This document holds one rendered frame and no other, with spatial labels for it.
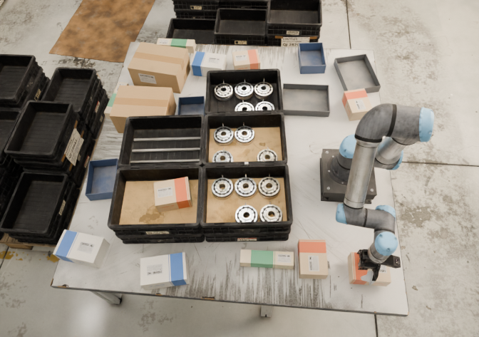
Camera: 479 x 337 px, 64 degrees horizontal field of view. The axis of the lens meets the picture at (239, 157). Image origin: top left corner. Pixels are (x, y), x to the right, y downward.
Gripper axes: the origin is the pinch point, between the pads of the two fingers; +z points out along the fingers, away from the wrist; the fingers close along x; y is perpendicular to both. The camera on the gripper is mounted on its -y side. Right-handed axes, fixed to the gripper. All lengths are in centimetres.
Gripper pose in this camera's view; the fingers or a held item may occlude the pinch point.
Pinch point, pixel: (369, 268)
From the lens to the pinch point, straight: 183.3
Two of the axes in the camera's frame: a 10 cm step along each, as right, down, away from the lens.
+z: 0.4, 5.2, 8.6
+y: -10.0, -0.5, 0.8
